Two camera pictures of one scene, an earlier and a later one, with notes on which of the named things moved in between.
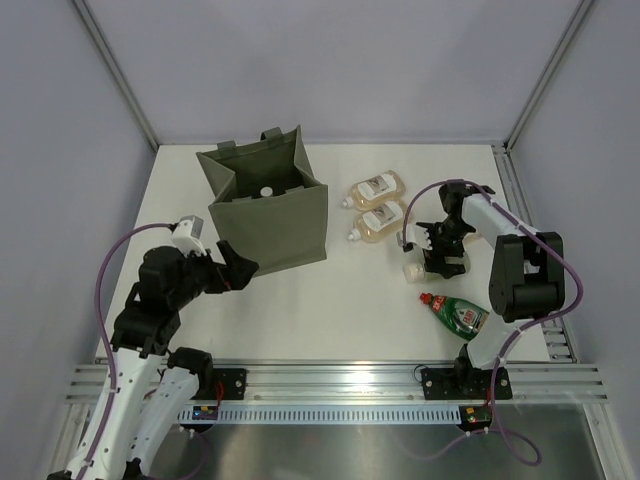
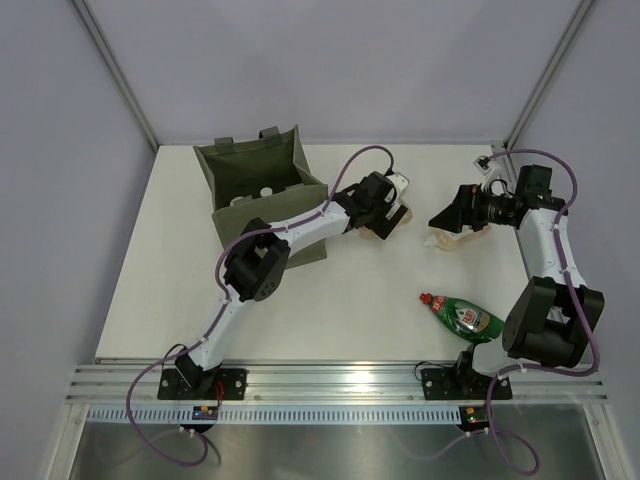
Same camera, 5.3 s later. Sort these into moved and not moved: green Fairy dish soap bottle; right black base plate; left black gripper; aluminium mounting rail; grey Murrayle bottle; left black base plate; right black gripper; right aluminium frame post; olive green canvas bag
Moved: left black gripper; right black gripper; grey Murrayle bottle
Not moved: right black base plate; right aluminium frame post; left black base plate; green Fairy dish soap bottle; olive green canvas bag; aluminium mounting rail
